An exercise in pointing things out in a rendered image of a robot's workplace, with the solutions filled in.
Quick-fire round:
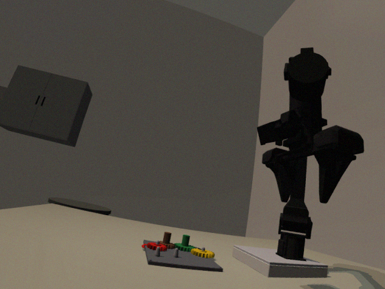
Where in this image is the brown gear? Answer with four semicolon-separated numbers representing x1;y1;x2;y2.
159;232;175;249

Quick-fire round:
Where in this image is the green gear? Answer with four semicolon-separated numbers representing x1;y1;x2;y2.
174;235;195;252

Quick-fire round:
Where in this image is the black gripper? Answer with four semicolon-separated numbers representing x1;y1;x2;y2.
262;107;364;204

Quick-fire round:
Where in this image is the yellow gear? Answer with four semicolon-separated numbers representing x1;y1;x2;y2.
191;248;214;258

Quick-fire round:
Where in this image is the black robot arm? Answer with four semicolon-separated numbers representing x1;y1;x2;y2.
257;48;331;261

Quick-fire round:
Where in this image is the red gear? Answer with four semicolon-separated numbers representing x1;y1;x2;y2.
147;242;168;251

